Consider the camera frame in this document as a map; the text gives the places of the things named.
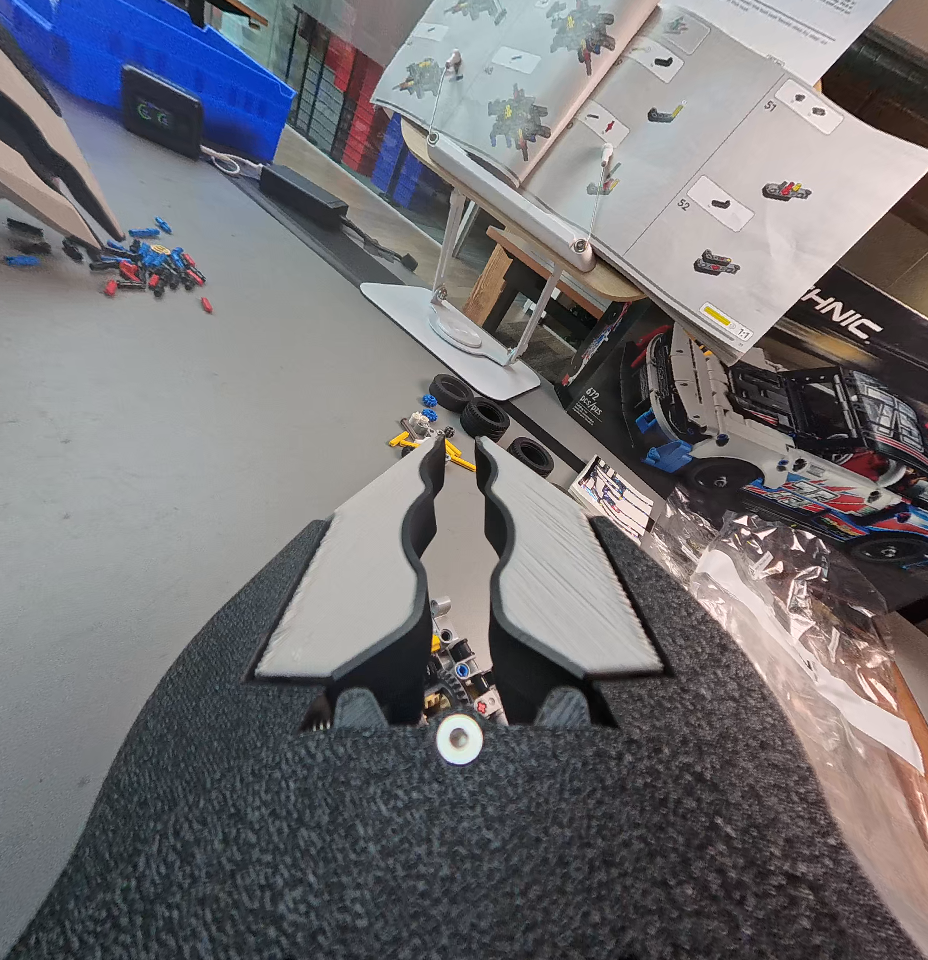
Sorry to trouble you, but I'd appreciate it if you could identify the toy car box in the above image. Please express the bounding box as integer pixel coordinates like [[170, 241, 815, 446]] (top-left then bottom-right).
[[554, 262, 928, 610]]

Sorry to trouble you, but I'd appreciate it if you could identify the shelf of red blue bins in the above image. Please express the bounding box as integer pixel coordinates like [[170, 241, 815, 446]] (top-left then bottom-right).
[[287, 22, 454, 215]]

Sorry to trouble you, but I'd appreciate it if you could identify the pile of small connector pins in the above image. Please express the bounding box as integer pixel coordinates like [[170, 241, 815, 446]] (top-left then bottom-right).
[[2, 216, 214, 313]]

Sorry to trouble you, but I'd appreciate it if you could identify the blue plastic storage bin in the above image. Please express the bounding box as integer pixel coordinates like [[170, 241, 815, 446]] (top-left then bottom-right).
[[0, 0, 296, 162]]

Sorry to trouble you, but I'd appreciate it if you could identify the wooden table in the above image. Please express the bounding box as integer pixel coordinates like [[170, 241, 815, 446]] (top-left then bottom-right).
[[464, 225, 611, 339]]

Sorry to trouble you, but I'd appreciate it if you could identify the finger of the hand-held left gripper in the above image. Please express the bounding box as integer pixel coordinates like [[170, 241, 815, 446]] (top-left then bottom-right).
[[0, 6, 126, 243], [0, 105, 105, 250]]

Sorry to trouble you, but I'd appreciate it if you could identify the black adapter cable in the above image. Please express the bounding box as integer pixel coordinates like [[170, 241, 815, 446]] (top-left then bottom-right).
[[336, 206, 422, 271]]

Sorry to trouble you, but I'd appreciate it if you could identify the black power station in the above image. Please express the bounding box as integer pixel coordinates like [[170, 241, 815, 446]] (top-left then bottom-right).
[[120, 63, 205, 160]]

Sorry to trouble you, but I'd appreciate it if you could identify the instruction booklet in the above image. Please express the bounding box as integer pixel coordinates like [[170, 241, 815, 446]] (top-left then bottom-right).
[[370, 0, 928, 363]]

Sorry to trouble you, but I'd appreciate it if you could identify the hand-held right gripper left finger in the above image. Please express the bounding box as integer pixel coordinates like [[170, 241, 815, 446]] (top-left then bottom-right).
[[252, 435, 446, 727]]

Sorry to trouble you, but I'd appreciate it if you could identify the grey desk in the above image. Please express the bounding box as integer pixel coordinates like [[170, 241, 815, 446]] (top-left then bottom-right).
[[0, 78, 690, 957]]

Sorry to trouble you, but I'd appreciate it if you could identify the black toy tire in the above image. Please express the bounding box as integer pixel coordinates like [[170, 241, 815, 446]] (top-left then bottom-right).
[[428, 372, 476, 412], [506, 436, 557, 478], [460, 397, 510, 441]]

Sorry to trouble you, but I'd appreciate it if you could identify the black power adapter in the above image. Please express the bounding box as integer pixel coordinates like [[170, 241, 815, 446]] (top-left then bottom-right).
[[259, 163, 350, 213]]

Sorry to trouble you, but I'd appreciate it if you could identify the silver book stand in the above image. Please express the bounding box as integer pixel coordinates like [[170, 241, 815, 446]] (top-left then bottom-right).
[[359, 48, 645, 402]]

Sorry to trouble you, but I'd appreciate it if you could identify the white cable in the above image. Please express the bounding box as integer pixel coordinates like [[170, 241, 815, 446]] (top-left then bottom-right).
[[200, 144, 261, 178]]

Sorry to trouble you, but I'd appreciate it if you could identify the sticker sheet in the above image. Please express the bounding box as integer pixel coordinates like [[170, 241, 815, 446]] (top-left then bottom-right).
[[569, 455, 658, 537]]

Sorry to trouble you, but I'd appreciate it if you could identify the grey brick model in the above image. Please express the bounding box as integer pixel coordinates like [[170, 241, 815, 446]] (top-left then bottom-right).
[[426, 596, 504, 727]]

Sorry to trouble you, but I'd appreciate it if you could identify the black pipe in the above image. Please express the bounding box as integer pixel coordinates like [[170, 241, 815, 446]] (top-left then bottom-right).
[[822, 22, 928, 102]]

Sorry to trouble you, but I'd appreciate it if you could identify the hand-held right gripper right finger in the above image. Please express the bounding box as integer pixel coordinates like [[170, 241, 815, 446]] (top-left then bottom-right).
[[473, 437, 667, 727]]

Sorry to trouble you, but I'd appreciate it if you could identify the small yellow grey brick assembly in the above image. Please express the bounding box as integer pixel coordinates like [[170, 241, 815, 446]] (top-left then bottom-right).
[[389, 397, 476, 474]]

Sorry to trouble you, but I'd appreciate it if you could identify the clear plastic bag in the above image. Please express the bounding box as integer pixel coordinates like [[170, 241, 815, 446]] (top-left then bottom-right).
[[647, 487, 928, 960]]

